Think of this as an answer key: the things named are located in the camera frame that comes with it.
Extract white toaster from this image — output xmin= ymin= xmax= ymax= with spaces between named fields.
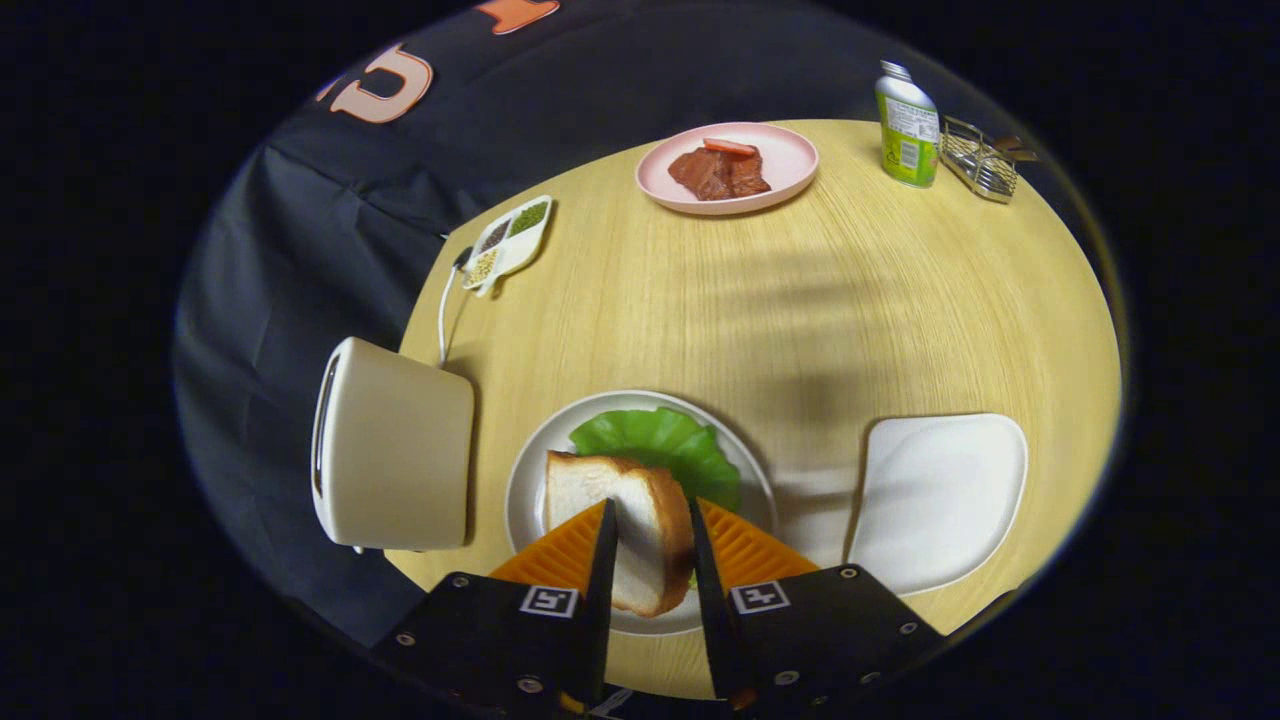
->
xmin=311 ymin=337 xmax=476 ymax=554

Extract white toaster cable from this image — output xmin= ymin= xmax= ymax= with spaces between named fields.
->
xmin=437 ymin=262 xmax=471 ymax=369

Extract white square plate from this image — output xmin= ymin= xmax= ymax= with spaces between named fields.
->
xmin=847 ymin=413 xmax=1030 ymax=598

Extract black backdrop cloth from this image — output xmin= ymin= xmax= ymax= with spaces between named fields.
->
xmin=172 ymin=0 xmax=1061 ymax=651

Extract metal wire basket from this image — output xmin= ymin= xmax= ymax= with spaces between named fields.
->
xmin=938 ymin=116 xmax=1021 ymax=205

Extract toasted bread slice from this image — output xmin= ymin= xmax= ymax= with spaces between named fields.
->
xmin=544 ymin=450 xmax=696 ymax=618

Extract white divided bean dish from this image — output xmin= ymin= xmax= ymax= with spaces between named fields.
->
xmin=462 ymin=195 xmax=554 ymax=299

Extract white round plate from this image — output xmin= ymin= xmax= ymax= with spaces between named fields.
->
xmin=504 ymin=390 xmax=779 ymax=637

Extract brown meat pieces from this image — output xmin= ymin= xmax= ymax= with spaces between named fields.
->
xmin=668 ymin=146 xmax=773 ymax=202

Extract pink round plate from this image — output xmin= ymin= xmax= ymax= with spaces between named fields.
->
xmin=635 ymin=122 xmax=821 ymax=216

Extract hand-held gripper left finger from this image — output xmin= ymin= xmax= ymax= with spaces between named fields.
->
xmin=370 ymin=498 xmax=619 ymax=716

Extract silver bottle green label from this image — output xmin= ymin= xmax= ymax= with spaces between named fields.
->
xmin=875 ymin=60 xmax=941 ymax=189

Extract green lettuce leaf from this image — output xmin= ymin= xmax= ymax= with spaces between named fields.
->
xmin=569 ymin=407 xmax=743 ymax=516

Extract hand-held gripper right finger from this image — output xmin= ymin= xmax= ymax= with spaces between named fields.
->
xmin=688 ymin=497 xmax=946 ymax=706

